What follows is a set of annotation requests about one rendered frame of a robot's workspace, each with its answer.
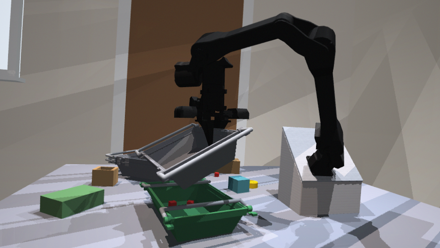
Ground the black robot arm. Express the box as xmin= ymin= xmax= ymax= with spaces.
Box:
xmin=174 ymin=12 xmax=344 ymax=177

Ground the green plastic tray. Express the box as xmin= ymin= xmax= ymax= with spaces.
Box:
xmin=144 ymin=183 xmax=258 ymax=242

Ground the tan cardboard box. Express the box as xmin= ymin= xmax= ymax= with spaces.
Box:
xmin=214 ymin=158 xmax=240 ymax=174

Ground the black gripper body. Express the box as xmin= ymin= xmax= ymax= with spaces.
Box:
xmin=174 ymin=84 xmax=249 ymax=120

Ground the yellow short cylinder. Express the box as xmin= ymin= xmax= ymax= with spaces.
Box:
xmin=249 ymin=180 xmax=258 ymax=189

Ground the tan open-top box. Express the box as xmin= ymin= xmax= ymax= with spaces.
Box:
xmin=92 ymin=166 xmax=118 ymax=186

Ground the green rectangular block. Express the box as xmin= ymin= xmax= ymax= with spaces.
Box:
xmin=40 ymin=184 xmax=104 ymax=219

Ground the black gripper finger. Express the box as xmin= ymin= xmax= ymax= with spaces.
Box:
xmin=195 ymin=120 xmax=214 ymax=146
xmin=214 ymin=120 xmax=231 ymax=129

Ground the teal cube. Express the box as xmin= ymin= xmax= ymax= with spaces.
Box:
xmin=228 ymin=176 xmax=250 ymax=194

